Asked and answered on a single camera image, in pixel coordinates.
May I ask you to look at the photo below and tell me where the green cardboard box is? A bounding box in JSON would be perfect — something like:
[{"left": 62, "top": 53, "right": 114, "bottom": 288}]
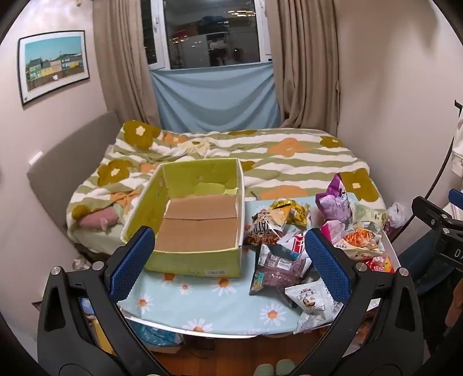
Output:
[{"left": 121, "top": 158, "right": 247, "bottom": 278}]

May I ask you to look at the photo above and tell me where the brown purple snack bag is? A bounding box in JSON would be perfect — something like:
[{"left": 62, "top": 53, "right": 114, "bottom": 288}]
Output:
[{"left": 249, "top": 244, "right": 312, "bottom": 295}]

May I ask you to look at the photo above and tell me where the person's right forearm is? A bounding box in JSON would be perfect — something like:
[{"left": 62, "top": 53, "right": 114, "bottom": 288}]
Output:
[{"left": 446, "top": 285, "right": 463, "bottom": 328}]

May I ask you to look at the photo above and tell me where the red white snack packet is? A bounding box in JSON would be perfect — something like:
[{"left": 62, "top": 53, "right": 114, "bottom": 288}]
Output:
[{"left": 278, "top": 229, "right": 312, "bottom": 258}]

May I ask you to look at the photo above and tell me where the pink white snack packet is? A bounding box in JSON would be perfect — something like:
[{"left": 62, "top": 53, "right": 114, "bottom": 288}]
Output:
[{"left": 320, "top": 220, "right": 348, "bottom": 246}]

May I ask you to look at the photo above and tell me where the silver white snack packet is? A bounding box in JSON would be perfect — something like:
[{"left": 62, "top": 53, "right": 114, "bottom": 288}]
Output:
[{"left": 295, "top": 302, "right": 344, "bottom": 335}]

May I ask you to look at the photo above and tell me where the framed picture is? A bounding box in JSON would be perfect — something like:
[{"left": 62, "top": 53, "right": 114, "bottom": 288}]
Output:
[{"left": 17, "top": 30, "right": 90, "bottom": 106}]

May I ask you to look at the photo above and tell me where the white garment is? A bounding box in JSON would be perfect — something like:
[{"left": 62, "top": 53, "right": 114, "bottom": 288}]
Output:
[{"left": 450, "top": 116, "right": 463, "bottom": 175}]

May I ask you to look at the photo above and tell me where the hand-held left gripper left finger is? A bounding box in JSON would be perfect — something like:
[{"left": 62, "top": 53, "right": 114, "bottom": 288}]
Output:
[{"left": 37, "top": 226, "right": 170, "bottom": 376}]

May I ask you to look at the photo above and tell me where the green striped floral blanket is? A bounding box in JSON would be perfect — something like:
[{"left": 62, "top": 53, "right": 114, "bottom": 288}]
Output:
[{"left": 66, "top": 120, "right": 387, "bottom": 254}]

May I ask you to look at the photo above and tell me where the person's leg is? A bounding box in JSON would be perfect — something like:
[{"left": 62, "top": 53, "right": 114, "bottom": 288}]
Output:
[{"left": 398, "top": 231, "right": 453, "bottom": 294}]

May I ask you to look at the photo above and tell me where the purple snack packet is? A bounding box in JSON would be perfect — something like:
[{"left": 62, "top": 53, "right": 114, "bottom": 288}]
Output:
[{"left": 315, "top": 174, "right": 353, "bottom": 222}]

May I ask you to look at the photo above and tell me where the light blue daisy tablecloth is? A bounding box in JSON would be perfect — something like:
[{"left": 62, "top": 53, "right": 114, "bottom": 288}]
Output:
[{"left": 117, "top": 195, "right": 391, "bottom": 335}]

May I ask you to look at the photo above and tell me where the beige curtain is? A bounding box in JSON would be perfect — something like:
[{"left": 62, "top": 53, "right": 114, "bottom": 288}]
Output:
[
  {"left": 266, "top": 0, "right": 341, "bottom": 136},
  {"left": 92, "top": 0, "right": 161, "bottom": 127}
]

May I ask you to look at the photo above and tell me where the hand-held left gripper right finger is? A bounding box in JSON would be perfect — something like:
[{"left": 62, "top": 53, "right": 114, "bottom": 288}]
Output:
[{"left": 291, "top": 228, "right": 425, "bottom": 376}]

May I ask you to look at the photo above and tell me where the orange snack packet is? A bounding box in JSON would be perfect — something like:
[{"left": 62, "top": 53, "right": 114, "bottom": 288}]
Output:
[{"left": 340, "top": 228, "right": 384, "bottom": 259}]

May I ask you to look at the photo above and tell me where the blue cloth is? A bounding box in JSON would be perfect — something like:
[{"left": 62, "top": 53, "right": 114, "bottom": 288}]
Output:
[{"left": 149, "top": 61, "right": 282, "bottom": 132}]

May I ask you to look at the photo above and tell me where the white plastic bag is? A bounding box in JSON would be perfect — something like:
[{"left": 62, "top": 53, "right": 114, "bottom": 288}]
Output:
[{"left": 383, "top": 202, "right": 410, "bottom": 235}]

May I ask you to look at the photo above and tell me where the blue patterned bag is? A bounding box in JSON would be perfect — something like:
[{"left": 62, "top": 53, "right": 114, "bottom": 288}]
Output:
[{"left": 130, "top": 321, "right": 182, "bottom": 348}]

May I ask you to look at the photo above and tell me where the red yellow snack packet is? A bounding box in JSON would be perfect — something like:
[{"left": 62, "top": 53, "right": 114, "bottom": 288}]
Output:
[{"left": 365, "top": 255, "right": 396, "bottom": 274}]

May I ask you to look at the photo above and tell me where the grey headboard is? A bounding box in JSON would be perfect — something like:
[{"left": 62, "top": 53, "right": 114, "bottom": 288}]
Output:
[{"left": 27, "top": 110, "right": 122, "bottom": 232}]

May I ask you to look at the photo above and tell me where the window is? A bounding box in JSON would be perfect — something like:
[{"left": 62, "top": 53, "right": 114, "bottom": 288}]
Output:
[{"left": 141, "top": 0, "right": 273, "bottom": 70}]

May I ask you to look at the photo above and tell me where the pale green snack packet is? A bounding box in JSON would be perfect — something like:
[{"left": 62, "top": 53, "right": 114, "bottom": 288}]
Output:
[{"left": 349, "top": 202, "right": 387, "bottom": 232}]

